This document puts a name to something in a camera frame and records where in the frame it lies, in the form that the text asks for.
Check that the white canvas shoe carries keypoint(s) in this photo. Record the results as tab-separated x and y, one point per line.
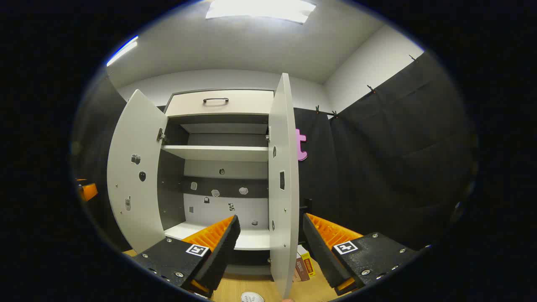
251	298

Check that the yellow book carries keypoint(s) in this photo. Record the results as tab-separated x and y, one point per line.
308	264

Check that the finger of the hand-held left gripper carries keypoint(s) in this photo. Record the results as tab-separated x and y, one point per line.
89	192

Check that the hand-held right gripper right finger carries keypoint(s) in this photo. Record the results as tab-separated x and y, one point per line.
321	251

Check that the cabinet door with cat sticker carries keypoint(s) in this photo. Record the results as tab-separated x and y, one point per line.
285	188

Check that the cabinet door with phone sticker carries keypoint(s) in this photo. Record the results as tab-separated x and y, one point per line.
134	188

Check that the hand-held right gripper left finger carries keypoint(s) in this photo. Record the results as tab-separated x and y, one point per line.
222	256

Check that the grey shoe cabinet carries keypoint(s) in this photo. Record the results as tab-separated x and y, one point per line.
218	153

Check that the large ceiling light panel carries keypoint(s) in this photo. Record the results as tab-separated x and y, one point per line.
260	9

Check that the black backdrop cloth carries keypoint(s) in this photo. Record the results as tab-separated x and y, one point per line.
377	167

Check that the small ceiling light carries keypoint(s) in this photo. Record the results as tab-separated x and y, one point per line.
122	50

